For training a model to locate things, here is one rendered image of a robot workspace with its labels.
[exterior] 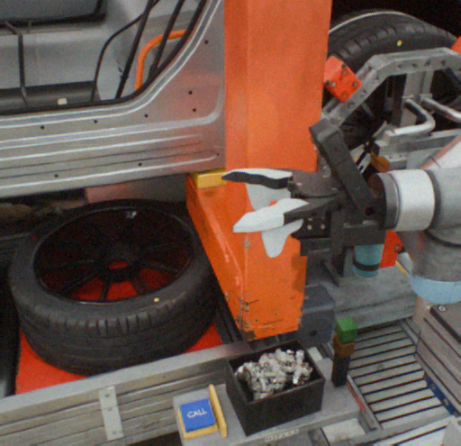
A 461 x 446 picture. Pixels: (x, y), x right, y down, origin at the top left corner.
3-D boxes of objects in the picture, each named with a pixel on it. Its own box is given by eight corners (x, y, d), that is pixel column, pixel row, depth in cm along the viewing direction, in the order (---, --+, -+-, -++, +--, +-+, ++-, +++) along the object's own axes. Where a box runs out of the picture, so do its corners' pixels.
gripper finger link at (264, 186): (221, 209, 73) (283, 223, 68) (221, 168, 70) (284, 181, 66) (233, 201, 75) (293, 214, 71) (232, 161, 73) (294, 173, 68)
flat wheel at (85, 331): (164, 227, 226) (159, 178, 213) (256, 320, 180) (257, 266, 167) (0, 286, 194) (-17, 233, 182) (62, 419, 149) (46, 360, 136)
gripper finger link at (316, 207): (293, 231, 57) (344, 206, 63) (293, 218, 57) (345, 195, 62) (262, 216, 61) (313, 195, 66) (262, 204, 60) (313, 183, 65)
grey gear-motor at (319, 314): (286, 296, 217) (291, 226, 198) (332, 377, 184) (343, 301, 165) (244, 305, 213) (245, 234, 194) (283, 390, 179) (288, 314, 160)
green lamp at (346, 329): (348, 328, 130) (350, 315, 127) (357, 340, 126) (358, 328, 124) (333, 332, 129) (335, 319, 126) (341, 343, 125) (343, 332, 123)
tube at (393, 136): (408, 107, 152) (415, 70, 146) (450, 135, 136) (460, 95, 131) (351, 115, 148) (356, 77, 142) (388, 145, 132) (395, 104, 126)
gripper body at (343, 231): (294, 258, 64) (393, 251, 65) (296, 193, 60) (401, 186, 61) (283, 229, 71) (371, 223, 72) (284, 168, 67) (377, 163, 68)
